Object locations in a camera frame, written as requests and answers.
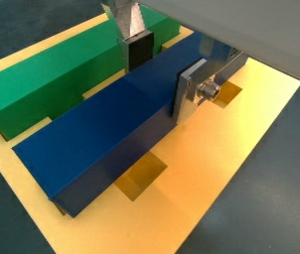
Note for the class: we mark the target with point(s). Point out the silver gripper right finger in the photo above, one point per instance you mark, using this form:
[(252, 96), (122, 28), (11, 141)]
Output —
[(201, 79)]

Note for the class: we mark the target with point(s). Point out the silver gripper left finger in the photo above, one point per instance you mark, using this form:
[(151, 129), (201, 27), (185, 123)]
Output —
[(134, 38)]

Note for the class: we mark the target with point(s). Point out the blue long bar block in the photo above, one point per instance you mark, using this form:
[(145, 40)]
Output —
[(79, 153)]

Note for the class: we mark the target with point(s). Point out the yellow slotted board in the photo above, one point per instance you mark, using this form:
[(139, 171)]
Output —
[(202, 151)]

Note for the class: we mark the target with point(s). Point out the green long bar block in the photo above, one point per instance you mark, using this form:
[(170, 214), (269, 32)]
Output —
[(43, 86)]

